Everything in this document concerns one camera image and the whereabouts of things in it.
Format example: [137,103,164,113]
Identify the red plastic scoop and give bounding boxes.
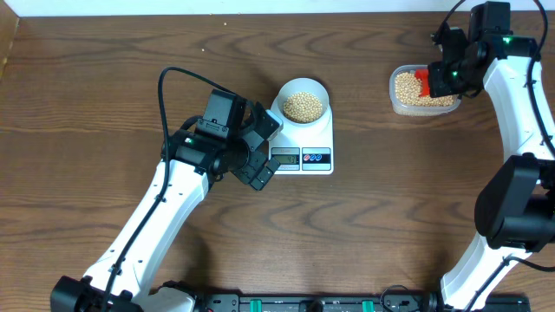
[415,68,430,97]

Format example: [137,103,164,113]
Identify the white digital kitchen scale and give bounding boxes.
[270,91,335,175]

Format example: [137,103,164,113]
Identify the grey plastic bowl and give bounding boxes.
[272,78,332,127]

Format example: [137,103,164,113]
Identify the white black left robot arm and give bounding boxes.
[50,101,283,311]

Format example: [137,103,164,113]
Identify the soybeans pile in bowl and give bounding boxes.
[283,92,323,124]

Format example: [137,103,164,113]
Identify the clear container of soybeans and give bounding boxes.
[389,65,461,117]

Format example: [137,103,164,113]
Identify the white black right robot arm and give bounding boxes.
[421,1,554,311]

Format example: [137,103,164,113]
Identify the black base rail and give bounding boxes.
[190,281,532,312]

